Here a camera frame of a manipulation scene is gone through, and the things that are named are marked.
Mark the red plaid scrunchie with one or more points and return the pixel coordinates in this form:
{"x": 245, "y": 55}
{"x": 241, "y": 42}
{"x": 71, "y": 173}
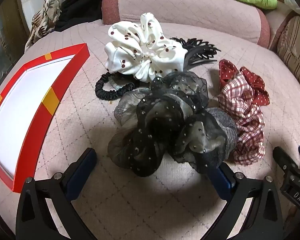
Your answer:
{"x": 242, "y": 110}

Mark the black hair claw clip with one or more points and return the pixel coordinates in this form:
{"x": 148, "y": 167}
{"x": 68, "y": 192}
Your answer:
{"x": 200, "y": 52}

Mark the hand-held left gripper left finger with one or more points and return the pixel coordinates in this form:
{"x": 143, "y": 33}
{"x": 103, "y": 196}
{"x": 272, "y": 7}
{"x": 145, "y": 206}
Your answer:
{"x": 81, "y": 170}

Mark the black cloth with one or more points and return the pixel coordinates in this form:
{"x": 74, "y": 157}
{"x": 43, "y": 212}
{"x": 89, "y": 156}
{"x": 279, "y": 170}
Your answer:
{"x": 82, "y": 7}

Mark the red box with white inside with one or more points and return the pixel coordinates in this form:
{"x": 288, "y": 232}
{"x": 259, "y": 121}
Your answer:
{"x": 22, "y": 110}

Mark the pink sofa bolster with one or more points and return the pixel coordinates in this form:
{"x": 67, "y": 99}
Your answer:
{"x": 190, "y": 12}

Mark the black dotted sheer scrunchie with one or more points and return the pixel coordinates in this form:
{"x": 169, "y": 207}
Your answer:
{"x": 152, "y": 130}

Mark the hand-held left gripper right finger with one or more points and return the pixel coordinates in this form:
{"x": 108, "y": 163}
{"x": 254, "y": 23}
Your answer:
{"x": 221, "y": 178}

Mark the white cherry print scrunchie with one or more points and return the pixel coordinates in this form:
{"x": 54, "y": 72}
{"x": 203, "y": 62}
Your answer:
{"x": 145, "y": 52}

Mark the striped beige cushion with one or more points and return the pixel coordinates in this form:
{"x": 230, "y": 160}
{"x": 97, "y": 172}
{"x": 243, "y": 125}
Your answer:
{"x": 295, "y": 45}

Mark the leaf print cloth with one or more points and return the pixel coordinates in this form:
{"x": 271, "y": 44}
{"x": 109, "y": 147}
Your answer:
{"x": 43, "y": 17}

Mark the wooden door with glass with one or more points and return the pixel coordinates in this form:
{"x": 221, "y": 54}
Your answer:
{"x": 5, "y": 30}

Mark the red polka dot scrunchie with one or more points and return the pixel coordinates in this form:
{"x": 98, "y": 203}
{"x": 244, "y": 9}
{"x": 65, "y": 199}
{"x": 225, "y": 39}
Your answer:
{"x": 255, "y": 82}

